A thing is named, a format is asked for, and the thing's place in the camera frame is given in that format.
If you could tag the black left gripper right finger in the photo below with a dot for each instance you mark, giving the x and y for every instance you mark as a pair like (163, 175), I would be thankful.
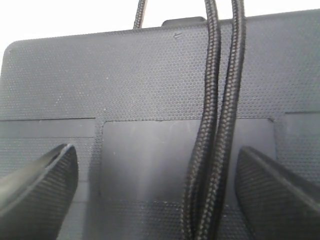
(277, 203)

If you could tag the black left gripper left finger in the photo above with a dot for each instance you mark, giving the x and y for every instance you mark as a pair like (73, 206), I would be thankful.
(35, 199)

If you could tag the black plastic carrying case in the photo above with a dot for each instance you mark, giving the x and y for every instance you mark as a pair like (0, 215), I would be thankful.
(131, 103)

